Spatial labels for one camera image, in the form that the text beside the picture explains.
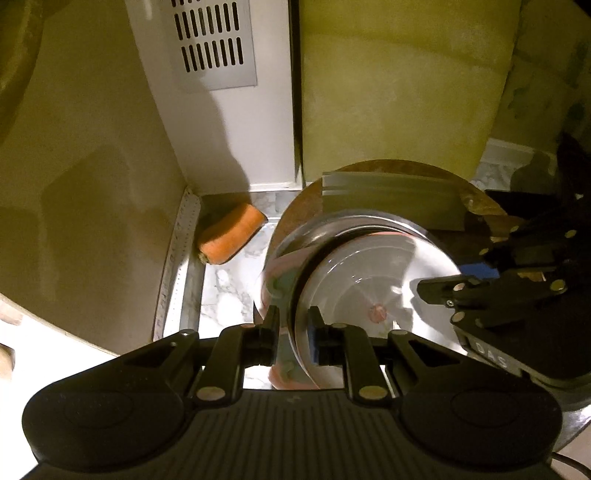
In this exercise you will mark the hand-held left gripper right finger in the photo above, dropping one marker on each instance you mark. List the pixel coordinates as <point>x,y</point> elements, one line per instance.
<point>315,344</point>

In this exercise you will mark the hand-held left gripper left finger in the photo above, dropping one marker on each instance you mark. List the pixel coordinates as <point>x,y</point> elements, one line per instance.
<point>270,337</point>

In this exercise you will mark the round wooden cutting board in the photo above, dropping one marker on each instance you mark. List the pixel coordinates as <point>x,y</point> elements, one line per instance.
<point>309,194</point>

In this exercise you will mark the orange carrot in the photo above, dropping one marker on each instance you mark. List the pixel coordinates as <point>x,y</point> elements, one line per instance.
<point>231,230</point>

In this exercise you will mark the white cabinet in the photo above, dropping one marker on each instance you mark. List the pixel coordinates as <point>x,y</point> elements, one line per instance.
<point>258,129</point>

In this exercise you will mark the pink steel bowl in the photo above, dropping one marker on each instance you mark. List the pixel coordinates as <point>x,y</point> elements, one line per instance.
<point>279,277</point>

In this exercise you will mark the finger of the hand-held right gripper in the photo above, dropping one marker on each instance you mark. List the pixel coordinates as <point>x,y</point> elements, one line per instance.
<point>443,290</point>
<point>478,271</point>

